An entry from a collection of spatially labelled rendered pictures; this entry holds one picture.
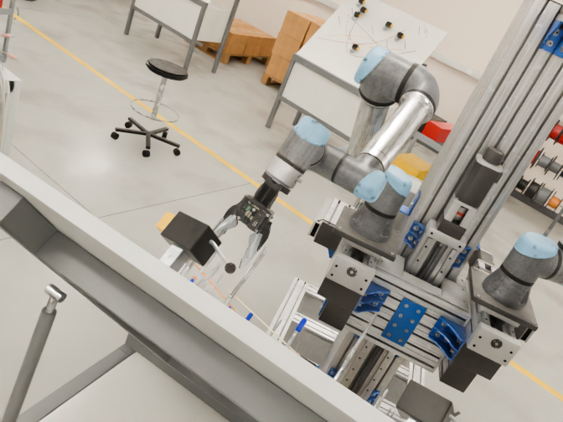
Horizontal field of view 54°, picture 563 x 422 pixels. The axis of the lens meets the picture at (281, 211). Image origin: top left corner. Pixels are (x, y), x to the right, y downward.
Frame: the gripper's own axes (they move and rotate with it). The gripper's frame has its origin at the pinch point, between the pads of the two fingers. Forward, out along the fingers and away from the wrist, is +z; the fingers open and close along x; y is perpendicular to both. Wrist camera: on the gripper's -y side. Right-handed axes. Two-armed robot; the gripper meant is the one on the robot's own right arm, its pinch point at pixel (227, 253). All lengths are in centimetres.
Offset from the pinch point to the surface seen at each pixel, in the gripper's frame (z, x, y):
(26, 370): 23, -11, 45
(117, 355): 44.3, -9.5, -19.0
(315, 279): 32, 39, -254
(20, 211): -4, -16, 64
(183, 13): -90, -258, -543
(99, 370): 47.1, -10.2, -12.1
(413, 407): -10, 34, 56
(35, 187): -9, -14, 70
